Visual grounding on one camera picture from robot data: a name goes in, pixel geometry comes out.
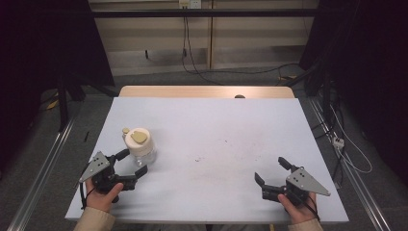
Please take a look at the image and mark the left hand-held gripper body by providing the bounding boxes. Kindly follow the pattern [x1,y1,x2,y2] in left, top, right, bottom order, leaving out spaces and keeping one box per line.
[78,151,139,194]

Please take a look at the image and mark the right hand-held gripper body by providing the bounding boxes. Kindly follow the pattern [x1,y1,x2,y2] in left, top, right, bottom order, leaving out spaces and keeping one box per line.
[261,166,332,207]

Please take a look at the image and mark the clear bottle with cream lid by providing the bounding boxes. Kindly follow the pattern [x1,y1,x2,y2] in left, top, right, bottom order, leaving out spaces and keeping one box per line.
[121,127,158,167]

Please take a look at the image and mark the person's right hand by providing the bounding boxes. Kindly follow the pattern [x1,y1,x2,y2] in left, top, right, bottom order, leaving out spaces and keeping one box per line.
[277,192,319,225]

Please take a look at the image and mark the person's left hand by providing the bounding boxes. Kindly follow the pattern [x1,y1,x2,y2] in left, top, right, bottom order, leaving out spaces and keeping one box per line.
[84,177,125,214]

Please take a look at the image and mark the white table mat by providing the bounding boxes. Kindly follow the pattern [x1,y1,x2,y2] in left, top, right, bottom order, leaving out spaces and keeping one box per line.
[64,96,350,224]

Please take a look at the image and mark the black metal stand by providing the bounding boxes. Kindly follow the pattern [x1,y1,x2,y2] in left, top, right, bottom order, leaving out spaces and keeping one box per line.
[57,73,88,133]
[283,61,335,129]

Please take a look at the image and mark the wooden table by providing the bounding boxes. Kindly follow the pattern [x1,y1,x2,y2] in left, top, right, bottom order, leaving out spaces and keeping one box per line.
[118,85,295,99]

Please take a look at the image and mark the black curtain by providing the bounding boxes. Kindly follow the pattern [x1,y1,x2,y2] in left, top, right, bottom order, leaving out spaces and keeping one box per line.
[299,0,408,187]
[0,0,115,174]

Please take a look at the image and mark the black horizontal metal bar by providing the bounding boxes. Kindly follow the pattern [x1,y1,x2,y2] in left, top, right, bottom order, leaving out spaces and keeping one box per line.
[90,9,321,19]

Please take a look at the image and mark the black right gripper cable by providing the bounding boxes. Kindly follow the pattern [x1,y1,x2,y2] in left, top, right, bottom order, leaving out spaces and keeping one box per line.
[302,193,321,222]

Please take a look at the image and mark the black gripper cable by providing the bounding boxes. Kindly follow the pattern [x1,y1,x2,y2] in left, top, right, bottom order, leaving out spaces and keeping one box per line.
[302,193,321,222]
[79,181,96,211]

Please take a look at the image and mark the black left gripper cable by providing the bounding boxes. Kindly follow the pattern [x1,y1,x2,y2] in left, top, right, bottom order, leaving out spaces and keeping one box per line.
[79,181,96,211]

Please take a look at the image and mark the aluminium floor rail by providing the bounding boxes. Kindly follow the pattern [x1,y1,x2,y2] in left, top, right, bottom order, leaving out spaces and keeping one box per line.
[307,96,393,231]
[6,116,80,231]

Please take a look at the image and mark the white floor cable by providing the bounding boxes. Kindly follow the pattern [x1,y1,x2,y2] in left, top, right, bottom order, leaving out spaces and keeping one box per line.
[329,104,373,175]

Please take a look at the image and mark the black hanging cable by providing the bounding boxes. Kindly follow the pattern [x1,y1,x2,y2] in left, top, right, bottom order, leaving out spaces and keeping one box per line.
[180,15,301,86]

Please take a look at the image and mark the white wall outlet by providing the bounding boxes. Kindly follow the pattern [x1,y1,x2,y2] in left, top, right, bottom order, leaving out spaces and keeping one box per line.
[178,0,203,10]

